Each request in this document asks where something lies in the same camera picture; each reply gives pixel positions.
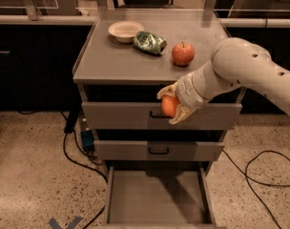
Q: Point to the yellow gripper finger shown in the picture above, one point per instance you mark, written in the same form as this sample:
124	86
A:
182	113
169	90

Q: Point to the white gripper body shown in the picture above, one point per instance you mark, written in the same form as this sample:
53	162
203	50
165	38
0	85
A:
185	92

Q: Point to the orange fruit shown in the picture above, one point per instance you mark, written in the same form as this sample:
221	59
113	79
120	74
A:
168	105

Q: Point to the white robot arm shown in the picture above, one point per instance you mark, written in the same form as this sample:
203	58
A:
234	63

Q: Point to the grey drawer cabinet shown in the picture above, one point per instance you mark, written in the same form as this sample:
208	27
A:
110	71

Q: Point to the grey top drawer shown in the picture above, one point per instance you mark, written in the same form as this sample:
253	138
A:
149	116

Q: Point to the grey drawer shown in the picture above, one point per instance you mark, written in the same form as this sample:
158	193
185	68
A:
149	116
171	198
158	150

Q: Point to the grey middle drawer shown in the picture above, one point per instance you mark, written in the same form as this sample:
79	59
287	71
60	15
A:
158	150

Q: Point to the grey bottom drawer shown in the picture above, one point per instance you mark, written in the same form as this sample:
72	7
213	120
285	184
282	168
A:
171	198

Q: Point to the red apple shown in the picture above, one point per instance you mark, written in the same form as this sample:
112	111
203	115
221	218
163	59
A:
183	53

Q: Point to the crushed green soda can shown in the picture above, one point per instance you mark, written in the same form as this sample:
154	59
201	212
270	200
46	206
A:
150	42

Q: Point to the white paper bowl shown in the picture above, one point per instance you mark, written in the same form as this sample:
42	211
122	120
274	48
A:
125	31

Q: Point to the blue power box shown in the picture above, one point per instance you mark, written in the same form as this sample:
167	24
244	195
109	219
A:
87	140

